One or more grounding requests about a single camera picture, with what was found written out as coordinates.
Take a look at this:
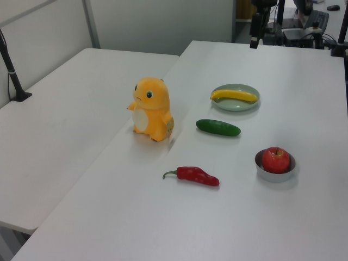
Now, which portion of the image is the round metal bowl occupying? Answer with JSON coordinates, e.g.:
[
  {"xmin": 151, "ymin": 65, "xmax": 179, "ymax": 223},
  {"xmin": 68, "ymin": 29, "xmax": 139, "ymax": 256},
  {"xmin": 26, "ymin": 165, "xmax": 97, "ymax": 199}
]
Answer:
[{"xmin": 254, "ymin": 148, "xmax": 297, "ymax": 183}]

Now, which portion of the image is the pale green plate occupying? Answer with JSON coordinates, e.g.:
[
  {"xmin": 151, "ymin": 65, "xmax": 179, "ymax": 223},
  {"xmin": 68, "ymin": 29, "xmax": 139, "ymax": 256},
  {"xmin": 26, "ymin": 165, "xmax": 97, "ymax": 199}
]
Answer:
[{"xmin": 211, "ymin": 83, "xmax": 261, "ymax": 112}]

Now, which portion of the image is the orange plush toy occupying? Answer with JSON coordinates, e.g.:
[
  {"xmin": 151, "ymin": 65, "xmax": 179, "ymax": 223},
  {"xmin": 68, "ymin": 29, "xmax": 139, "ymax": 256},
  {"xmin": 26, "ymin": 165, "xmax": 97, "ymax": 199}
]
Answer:
[{"xmin": 126, "ymin": 77, "xmax": 176, "ymax": 144}]

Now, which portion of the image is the black electronics box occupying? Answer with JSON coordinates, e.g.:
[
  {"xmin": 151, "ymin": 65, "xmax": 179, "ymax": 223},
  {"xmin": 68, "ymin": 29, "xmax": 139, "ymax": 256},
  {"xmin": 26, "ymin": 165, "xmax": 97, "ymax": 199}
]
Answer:
[{"xmin": 282, "ymin": 27, "xmax": 316, "ymax": 47}]

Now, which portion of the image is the black stand pole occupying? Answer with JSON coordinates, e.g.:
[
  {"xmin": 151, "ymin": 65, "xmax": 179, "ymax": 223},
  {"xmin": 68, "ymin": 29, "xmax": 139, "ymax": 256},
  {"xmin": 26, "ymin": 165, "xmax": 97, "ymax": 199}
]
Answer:
[{"xmin": 330, "ymin": 15, "xmax": 348, "ymax": 57}]

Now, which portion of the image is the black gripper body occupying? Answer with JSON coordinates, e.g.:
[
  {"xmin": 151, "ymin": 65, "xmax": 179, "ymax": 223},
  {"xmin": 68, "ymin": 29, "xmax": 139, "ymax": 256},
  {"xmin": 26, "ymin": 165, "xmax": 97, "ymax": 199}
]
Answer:
[{"xmin": 251, "ymin": 0, "xmax": 278, "ymax": 14}]

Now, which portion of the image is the black keyboard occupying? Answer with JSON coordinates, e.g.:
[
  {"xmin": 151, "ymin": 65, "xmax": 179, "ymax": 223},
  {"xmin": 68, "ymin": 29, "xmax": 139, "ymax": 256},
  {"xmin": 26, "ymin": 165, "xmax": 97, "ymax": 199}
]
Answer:
[{"xmin": 303, "ymin": 10, "xmax": 330, "ymax": 31}]

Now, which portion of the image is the green cucumber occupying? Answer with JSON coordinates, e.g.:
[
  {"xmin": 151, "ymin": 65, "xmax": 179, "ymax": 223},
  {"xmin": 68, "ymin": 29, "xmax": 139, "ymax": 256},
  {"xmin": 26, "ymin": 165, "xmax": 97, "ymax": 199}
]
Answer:
[{"xmin": 195, "ymin": 119, "xmax": 241, "ymax": 137}]

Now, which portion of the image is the black camera pole with base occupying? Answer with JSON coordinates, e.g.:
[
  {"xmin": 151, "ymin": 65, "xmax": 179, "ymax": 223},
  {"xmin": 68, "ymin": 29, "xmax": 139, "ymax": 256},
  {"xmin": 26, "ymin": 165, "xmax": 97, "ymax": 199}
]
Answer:
[{"xmin": 0, "ymin": 28, "xmax": 33, "ymax": 103}]

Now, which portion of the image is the red apple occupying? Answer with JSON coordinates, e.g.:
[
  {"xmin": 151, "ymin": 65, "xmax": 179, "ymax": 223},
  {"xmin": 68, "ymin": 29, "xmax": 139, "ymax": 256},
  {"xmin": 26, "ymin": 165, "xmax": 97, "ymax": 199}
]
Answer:
[{"xmin": 262, "ymin": 146, "xmax": 290, "ymax": 174}]

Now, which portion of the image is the thin black upright pole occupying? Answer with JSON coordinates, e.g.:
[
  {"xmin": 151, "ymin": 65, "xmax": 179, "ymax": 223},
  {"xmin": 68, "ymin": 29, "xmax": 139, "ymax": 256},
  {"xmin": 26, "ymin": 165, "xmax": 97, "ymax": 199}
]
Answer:
[{"xmin": 276, "ymin": 0, "xmax": 285, "ymax": 46}]

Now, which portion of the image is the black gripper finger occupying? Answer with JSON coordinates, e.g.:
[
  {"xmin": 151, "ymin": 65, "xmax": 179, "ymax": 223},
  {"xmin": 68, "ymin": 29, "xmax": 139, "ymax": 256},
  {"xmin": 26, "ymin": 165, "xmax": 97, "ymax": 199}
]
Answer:
[
  {"xmin": 249, "ymin": 13, "xmax": 262, "ymax": 49},
  {"xmin": 260, "ymin": 8, "xmax": 272, "ymax": 41}
]

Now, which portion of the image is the yellow banana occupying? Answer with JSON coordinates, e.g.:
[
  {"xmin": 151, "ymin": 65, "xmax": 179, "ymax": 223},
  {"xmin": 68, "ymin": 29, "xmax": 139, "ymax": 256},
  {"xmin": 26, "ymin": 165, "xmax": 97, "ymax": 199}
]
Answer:
[{"xmin": 209, "ymin": 89, "xmax": 258, "ymax": 103}]

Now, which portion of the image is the red chili pepper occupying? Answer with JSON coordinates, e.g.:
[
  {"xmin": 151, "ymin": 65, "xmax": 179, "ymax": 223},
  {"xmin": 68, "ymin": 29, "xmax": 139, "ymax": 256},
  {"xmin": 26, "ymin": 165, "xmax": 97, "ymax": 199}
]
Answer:
[{"xmin": 163, "ymin": 166, "xmax": 220, "ymax": 187}]

